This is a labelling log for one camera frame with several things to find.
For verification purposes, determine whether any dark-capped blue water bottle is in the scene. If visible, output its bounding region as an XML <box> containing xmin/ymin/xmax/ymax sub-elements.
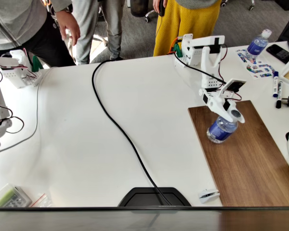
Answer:
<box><xmin>206</xmin><ymin>109</ymin><xmax>239</xmax><ymax>144</ymax></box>

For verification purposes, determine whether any black computer mouse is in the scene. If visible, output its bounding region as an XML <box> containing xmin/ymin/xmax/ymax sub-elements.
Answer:
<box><xmin>158</xmin><ymin>0</ymin><xmax>166</xmax><ymax>17</ymax></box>

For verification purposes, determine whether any white-capped blue water bottle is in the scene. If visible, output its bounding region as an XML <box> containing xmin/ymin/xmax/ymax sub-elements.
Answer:
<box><xmin>245</xmin><ymin>28</ymin><xmax>273</xmax><ymax>61</ymax></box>

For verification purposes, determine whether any hand of yellow-trousered person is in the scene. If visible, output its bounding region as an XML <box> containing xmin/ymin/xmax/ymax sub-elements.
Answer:
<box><xmin>153</xmin><ymin>0</ymin><xmax>168</xmax><ymax>10</ymax></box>

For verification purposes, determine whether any hand of hoodie person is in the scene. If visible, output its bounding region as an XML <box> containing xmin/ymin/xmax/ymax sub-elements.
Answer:
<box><xmin>55</xmin><ymin>11</ymin><xmax>81</xmax><ymax>47</ymax></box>

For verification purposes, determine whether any black whiteboard marker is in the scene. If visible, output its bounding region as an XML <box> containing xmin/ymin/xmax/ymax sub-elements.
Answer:
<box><xmin>276</xmin><ymin>81</ymin><xmax>284</xmax><ymax>109</ymax></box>

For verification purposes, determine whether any brown wooden board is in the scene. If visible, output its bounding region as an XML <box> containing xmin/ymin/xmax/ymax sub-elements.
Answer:
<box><xmin>188</xmin><ymin>100</ymin><xmax>289</xmax><ymax>207</ymax></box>

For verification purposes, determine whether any blue whiteboard marker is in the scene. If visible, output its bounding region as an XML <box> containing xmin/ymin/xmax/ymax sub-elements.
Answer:
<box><xmin>272</xmin><ymin>71</ymin><xmax>279</xmax><ymax>98</ymax></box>

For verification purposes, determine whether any colourful sticker sheet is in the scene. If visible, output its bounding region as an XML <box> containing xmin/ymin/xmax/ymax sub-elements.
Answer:
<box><xmin>236</xmin><ymin>49</ymin><xmax>276</xmax><ymax>80</ymax></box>

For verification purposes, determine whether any black smartphone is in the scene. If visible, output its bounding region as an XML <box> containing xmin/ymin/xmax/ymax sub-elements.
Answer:
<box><xmin>266</xmin><ymin>44</ymin><xmax>289</xmax><ymax>64</ymax></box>

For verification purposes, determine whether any person in yellow trousers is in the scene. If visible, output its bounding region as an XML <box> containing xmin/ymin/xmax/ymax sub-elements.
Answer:
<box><xmin>153</xmin><ymin>0</ymin><xmax>222</xmax><ymax>57</ymax></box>

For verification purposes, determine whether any small white clip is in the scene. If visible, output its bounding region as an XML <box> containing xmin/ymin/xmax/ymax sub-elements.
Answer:
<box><xmin>197</xmin><ymin>189</ymin><xmax>220</xmax><ymax>205</ymax></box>

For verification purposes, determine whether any dark waste bin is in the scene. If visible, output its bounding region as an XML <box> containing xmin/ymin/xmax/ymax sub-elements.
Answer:
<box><xmin>130</xmin><ymin>0</ymin><xmax>150</xmax><ymax>17</ymax></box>

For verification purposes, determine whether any black monitor stand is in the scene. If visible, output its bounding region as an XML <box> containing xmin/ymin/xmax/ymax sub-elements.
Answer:
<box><xmin>118</xmin><ymin>187</ymin><xmax>192</xmax><ymax>207</ymax></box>

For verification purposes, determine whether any person in grey trousers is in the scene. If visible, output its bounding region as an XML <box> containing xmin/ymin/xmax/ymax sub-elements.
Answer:
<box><xmin>71</xmin><ymin>0</ymin><xmax>126</xmax><ymax>65</ymax></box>

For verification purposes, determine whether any black Philips monitor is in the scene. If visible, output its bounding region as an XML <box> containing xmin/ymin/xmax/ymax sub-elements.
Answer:
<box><xmin>0</xmin><ymin>205</ymin><xmax>289</xmax><ymax>231</ymax></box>

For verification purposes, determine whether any clear zip bag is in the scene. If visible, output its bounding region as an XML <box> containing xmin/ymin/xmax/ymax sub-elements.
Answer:
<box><xmin>30</xmin><ymin>193</ymin><xmax>55</xmax><ymax>208</ymax></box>

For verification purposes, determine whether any person in grey hoodie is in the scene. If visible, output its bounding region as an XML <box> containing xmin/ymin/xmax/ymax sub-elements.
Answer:
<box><xmin>0</xmin><ymin>0</ymin><xmax>81</xmax><ymax>68</ymax></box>

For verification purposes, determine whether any gripper camera on white plate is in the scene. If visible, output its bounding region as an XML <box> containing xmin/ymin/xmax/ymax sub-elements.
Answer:
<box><xmin>223</xmin><ymin>78</ymin><xmax>247</xmax><ymax>99</ymax></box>

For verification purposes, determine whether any thin black camera cable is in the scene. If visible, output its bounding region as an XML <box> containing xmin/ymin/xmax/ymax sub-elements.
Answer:
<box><xmin>174</xmin><ymin>54</ymin><xmax>228</xmax><ymax>85</ymax></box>

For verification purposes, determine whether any orange wire bundle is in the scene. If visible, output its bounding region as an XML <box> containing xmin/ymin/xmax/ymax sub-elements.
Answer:
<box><xmin>168</xmin><ymin>37</ymin><xmax>182</xmax><ymax>55</ymax></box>

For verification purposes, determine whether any thick black cable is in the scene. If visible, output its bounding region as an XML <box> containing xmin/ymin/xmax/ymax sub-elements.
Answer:
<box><xmin>92</xmin><ymin>59</ymin><xmax>174</xmax><ymax>207</ymax></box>

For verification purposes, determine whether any thin grey cable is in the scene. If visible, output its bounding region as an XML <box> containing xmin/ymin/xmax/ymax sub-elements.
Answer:
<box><xmin>0</xmin><ymin>68</ymin><xmax>49</xmax><ymax>157</ymax></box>

